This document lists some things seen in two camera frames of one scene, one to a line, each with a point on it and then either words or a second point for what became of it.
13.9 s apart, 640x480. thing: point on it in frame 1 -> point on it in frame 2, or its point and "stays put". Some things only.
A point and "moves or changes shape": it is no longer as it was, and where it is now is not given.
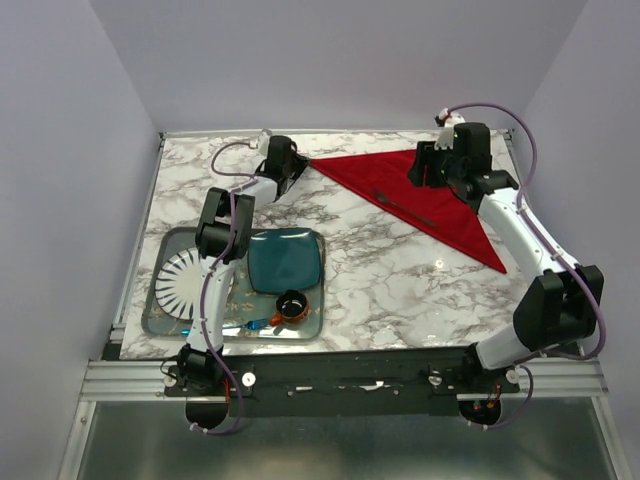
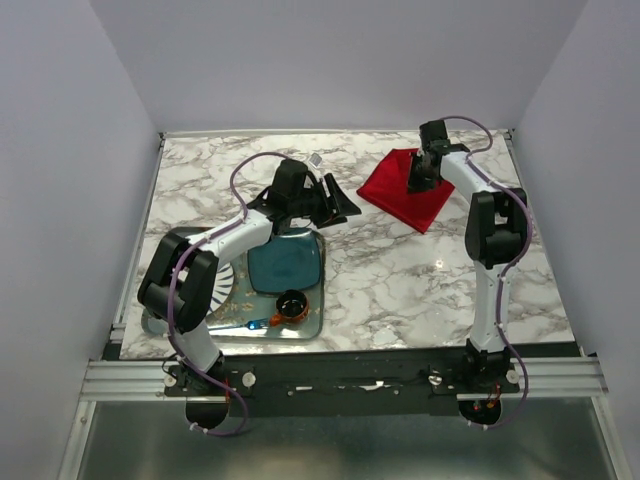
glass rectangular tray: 244,305 stays put
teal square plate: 283,258 stays put
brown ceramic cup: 292,306 stays put
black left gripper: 300,164 -> 341,204
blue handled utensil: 252,325 stays put
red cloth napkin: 386,176 moves or changes shape
